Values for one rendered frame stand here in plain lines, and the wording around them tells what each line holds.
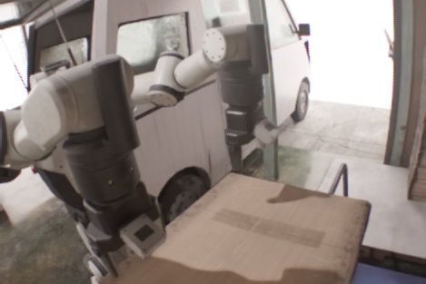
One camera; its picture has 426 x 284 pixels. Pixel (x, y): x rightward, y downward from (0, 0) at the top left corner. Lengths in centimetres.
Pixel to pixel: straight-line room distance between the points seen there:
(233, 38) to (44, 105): 35
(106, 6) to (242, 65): 106
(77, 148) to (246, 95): 34
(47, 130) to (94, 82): 7
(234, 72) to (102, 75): 31
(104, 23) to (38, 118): 118
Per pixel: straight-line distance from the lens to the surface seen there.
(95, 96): 31
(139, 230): 36
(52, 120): 30
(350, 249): 57
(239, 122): 57
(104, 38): 145
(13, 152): 53
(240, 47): 53
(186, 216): 66
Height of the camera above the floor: 152
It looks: 22 degrees down
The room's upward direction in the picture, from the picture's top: 8 degrees counter-clockwise
